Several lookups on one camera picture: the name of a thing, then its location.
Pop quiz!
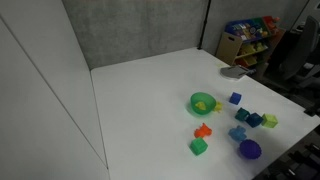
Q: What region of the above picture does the light blue animal toy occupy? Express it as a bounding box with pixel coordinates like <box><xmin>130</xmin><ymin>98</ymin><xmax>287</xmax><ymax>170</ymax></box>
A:
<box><xmin>228</xmin><ymin>126</ymin><xmax>247</xmax><ymax>142</ymax></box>

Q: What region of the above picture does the green plastic bowl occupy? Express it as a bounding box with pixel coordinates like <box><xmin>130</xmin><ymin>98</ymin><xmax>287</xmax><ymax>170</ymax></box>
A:
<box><xmin>190</xmin><ymin>92</ymin><xmax>217</xmax><ymax>115</ymax></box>

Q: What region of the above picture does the yellow toy inside bowl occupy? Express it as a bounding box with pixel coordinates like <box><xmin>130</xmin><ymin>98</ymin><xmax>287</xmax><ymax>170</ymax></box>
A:
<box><xmin>195</xmin><ymin>102</ymin><xmax>207</xmax><ymax>111</ymax></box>

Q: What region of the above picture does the orange animal toy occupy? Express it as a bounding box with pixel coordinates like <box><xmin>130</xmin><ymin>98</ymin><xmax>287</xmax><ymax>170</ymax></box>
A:
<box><xmin>194</xmin><ymin>123</ymin><xmax>212</xmax><ymax>138</ymax></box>

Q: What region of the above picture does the yellow spiky toy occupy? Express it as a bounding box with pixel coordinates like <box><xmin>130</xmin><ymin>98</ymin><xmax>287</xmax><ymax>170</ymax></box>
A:
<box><xmin>214</xmin><ymin>101</ymin><xmax>223</xmax><ymax>112</ymax></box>

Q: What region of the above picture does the teal cube toy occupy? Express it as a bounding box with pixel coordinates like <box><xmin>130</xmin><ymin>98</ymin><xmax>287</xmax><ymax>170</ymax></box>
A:
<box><xmin>235</xmin><ymin>108</ymin><xmax>250</xmax><ymax>122</ymax></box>

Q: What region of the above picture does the dark blue cube toy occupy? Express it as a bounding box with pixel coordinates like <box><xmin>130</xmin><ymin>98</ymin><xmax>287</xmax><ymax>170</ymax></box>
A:
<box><xmin>246</xmin><ymin>113</ymin><xmax>263</xmax><ymax>128</ymax></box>

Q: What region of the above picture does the wooden toy shelf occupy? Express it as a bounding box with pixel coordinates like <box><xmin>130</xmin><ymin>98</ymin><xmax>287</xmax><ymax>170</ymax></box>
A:
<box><xmin>215</xmin><ymin>16</ymin><xmax>285</xmax><ymax>68</ymax></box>

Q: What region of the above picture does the lime green cube toy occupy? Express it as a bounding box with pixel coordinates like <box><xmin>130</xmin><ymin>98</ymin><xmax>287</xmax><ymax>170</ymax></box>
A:
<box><xmin>261</xmin><ymin>114</ymin><xmax>278</xmax><ymax>128</ymax></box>

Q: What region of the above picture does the grey metal mounting plate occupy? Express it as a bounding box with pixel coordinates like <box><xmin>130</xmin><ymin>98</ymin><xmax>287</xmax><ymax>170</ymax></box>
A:
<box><xmin>220</xmin><ymin>65</ymin><xmax>254</xmax><ymax>80</ymax></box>

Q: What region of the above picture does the black vertical pole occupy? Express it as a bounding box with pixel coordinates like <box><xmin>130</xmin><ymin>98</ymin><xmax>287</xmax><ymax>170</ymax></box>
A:
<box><xmin>197</xmin><ymin>0</ymin><xmax>212</xmax><ymax>50</ymax></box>

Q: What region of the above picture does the grey office chair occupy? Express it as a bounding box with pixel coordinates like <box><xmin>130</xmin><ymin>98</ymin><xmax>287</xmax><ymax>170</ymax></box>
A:
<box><xmin>280</xmin><ymin>16</ymin><xmax>320</xmax><ymax>88</ymax></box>

